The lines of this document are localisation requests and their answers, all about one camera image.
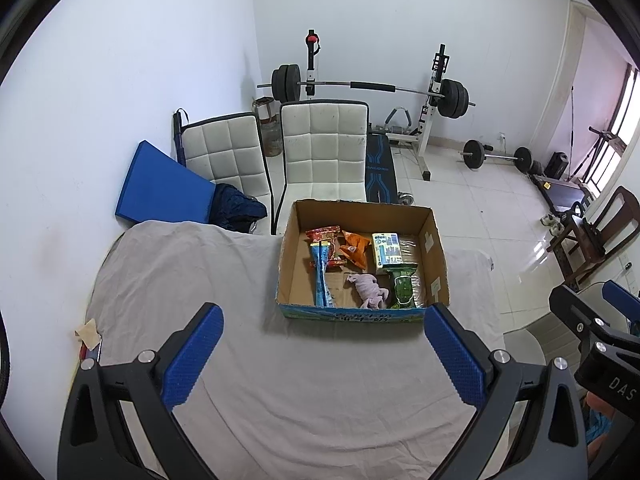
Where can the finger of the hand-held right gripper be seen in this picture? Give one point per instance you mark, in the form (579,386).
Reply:
(622,300)
(580,317)

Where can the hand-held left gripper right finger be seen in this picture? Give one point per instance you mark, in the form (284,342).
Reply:
(452,355)

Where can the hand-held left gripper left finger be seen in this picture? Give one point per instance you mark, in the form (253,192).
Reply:
(192,355)

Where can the green snack packet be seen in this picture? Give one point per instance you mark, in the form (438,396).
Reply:
(404,287)

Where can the purple socks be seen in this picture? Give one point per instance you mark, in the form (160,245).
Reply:
(367,287)

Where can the white green small box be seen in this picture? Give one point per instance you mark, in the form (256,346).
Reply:
(387,252)

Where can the cardboard box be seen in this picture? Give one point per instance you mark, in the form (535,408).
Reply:
(295,270)

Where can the orange snack packet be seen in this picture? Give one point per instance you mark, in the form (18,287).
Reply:
(356,247)

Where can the long blue snack packet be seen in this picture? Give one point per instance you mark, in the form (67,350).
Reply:
(321,280)

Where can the red snack packet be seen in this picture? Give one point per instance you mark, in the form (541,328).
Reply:
(322,233)

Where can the beige plastic chair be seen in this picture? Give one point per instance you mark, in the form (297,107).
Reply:
(560,330)

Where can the dark wooden chair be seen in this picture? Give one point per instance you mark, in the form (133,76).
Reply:
(595,240)

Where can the grey tablecloth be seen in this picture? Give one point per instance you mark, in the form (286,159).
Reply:
(200,275)

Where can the white shoes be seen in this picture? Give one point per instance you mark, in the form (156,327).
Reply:
(551,222)

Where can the beige paper scrap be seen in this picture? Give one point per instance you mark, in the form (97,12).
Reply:
(89,332)

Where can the dark exercise machine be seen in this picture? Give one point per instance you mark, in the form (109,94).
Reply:
(560,192)

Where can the black speaker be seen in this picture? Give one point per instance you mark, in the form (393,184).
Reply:
(557,165)

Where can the dark blue jacket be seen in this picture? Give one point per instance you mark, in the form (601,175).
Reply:
(237,207)

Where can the black weight plates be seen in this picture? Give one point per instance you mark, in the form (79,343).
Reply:
(538,167)

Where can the black tripod stand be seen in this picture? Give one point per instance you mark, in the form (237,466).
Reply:
(602,142)

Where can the window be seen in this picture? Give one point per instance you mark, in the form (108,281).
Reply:
(617,135)

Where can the blue foam mat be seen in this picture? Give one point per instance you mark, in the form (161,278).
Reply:
(160,185)

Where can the small barbell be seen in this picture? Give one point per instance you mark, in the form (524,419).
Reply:
(472,154)

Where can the black weight bench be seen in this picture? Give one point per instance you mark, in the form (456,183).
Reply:
(381,170)

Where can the white padded chair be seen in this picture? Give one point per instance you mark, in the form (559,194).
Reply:
(322,150)
(225,152)

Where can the blue and black pole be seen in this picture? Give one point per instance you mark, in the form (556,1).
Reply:
(179,135)

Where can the rusty gas cylinder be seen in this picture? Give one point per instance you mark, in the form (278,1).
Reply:
(272,135)

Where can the white barbell rack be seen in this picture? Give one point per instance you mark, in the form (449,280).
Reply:
(430,120)

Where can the small brown stool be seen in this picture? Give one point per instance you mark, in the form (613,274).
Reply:
(262,107)

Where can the large barbell with black plates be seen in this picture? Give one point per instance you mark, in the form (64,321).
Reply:
(285,82)

